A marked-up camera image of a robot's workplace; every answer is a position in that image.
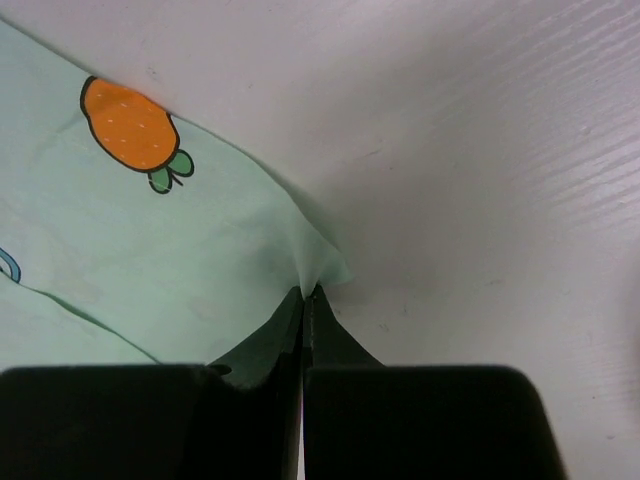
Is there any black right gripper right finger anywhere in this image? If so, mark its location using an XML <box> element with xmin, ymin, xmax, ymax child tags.
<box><xmin>302</xmin><ymin>288</ymin><xmax>566</xmax><ymax>479</ymax></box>

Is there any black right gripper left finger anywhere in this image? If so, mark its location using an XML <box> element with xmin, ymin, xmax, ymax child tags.
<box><xmin>1</xmin><ymin>288</ymin><xmax>304</xmax><ymax>479</ymax></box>

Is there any mint green cartoon cloth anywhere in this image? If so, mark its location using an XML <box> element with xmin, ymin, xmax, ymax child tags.
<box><xmin>1</xmin><ymin>25</ymin><xmax>349</xmax><ymax>368</ymax></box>

